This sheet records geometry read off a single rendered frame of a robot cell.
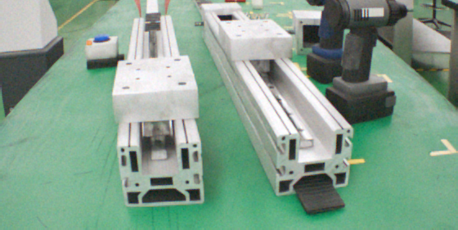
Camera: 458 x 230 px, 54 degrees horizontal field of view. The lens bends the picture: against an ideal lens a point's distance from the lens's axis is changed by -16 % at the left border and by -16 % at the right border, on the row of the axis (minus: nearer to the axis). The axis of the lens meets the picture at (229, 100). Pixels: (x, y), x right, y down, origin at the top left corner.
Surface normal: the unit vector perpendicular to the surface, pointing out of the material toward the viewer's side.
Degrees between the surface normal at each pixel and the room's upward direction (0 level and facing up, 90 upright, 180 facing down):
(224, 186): 0
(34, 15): 90
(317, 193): 0
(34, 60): 90
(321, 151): 0
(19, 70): 90
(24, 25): 90
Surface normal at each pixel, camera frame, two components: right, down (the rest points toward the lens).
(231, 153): -0.02, -0.94
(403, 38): 0.03, 0.34
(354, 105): 0.38, 0.31
